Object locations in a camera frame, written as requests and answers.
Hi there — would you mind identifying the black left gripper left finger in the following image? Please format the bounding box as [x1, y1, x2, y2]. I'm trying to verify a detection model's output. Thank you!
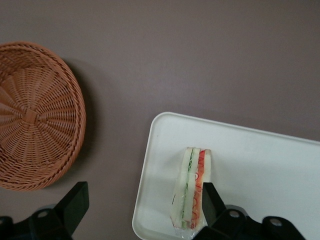
[0, 181, 90, 240]

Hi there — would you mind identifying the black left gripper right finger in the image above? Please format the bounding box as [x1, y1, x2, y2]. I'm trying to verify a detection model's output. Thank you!
[196, 182, 310, 240]

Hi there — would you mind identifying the triangle sandwich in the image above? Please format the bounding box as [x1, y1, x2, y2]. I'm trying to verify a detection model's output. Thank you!
[168, 146, 213, 238]

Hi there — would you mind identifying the cream rectangular plastic tray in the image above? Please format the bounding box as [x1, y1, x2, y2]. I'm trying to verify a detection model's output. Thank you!
[131, 111, 320, 240]

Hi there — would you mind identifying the brown round wicker basket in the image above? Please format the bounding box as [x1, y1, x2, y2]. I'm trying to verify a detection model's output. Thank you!
[0, 41, 87, 192]

